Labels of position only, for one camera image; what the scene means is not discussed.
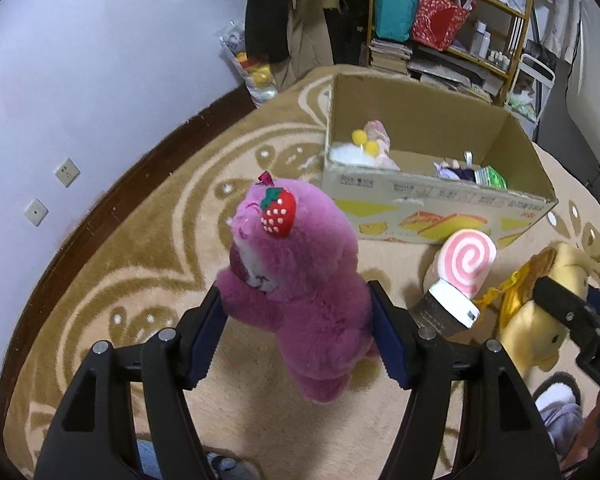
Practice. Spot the small black white box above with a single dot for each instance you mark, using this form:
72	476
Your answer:
445	310

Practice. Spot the pink plush bear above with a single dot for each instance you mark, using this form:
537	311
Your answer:
305	285

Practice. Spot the teal bag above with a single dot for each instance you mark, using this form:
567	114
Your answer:
392	10

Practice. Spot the wooden shelf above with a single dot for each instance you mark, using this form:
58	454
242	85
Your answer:
524	25

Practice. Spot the brown fuzzy slipper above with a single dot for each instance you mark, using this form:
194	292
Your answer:
567	385

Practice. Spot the beige patterned rug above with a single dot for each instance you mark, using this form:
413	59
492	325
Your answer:
130	285

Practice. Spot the green packet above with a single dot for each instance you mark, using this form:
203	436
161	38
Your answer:
490	177

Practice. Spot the stack of books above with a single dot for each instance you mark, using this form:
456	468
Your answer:
390	57

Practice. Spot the white wall socket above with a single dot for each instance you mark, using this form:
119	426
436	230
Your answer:
35	212
67	172

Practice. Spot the row of small bottles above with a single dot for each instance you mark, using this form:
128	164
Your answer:
500	57

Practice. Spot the white trolley cart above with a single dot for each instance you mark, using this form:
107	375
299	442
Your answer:
537	67

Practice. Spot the black hanging coat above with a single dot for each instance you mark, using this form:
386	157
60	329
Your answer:
267	10

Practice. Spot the blue patterned cloth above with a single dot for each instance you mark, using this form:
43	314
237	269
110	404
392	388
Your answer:
230	467

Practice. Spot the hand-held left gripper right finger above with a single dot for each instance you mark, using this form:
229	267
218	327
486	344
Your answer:
387	340

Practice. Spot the yellow plush toy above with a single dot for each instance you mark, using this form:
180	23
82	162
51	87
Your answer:
530	330

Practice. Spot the white bottles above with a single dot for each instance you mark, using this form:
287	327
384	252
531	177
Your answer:
480	40

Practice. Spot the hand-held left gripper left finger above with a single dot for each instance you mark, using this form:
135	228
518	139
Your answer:
205	340

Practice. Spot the beige hanging trousers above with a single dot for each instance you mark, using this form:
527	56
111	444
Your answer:
305	35

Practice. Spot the clear plastic bag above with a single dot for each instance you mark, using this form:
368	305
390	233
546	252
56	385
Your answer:
260	75

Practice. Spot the pink swirl roll plush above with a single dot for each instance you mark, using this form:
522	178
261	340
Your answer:
462	260

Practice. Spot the purple plush doll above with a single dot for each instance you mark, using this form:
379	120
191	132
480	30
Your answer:
452	170

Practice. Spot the pile of magazines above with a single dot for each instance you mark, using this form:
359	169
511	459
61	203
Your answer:
455	72

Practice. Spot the black hanging garment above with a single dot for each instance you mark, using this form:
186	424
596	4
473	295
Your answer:
347	25

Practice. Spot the cardboard box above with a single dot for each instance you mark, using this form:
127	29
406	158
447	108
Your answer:
430	220

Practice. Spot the red patterned gift bag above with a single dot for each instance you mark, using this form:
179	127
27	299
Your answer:
437	20

